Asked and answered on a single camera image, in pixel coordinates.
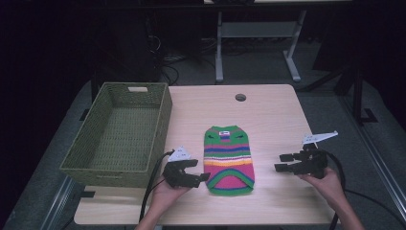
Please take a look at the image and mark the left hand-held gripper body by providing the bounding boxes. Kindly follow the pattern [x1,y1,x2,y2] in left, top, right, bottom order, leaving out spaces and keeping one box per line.
[162,145,201,190]

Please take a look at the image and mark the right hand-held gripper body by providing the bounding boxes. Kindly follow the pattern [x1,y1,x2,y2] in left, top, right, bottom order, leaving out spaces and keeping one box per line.
[298,129,340,180]

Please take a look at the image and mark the striped knitted pet sweater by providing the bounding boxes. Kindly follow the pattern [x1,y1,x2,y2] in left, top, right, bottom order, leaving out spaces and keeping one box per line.
[203,125,257,196]

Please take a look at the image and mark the person's left hand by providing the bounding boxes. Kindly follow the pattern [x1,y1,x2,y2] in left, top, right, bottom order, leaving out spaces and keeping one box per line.
[151,175,192,209]

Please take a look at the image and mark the person's right hand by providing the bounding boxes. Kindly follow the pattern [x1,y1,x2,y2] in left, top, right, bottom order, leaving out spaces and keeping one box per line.
[298,166,348,206]

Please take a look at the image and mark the green woven basket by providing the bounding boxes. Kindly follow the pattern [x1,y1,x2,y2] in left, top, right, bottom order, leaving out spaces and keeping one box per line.
[59,81,173,189]

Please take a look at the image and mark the black metal stand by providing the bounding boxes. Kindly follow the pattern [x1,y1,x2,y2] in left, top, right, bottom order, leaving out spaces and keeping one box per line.
[300,63,379,126]

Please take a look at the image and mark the black computer tower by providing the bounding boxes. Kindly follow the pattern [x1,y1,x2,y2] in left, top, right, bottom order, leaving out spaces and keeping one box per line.
[95,12,163,84]

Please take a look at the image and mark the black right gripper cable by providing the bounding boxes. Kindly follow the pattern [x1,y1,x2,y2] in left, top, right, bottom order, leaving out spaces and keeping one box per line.
[318,148,406,230]

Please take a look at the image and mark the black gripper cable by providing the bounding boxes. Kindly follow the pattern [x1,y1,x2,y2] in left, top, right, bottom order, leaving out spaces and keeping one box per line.
[138,149,176,223]
[318,148,406,230]

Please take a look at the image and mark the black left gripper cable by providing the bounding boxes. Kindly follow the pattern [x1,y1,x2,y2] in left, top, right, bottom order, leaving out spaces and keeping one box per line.
[138,149,176,223]

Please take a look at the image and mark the metal floor rail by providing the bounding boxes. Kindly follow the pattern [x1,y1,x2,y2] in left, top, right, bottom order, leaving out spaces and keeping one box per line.
[39,175,79,230]
[339,95,406,221]

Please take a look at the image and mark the tangle of floor cables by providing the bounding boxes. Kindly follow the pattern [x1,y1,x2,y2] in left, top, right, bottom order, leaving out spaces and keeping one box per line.
[149,32,218,86]

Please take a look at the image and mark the grey metal frame desk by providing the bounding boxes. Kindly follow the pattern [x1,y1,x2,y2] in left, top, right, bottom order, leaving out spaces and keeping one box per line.
[204,0,352,84]

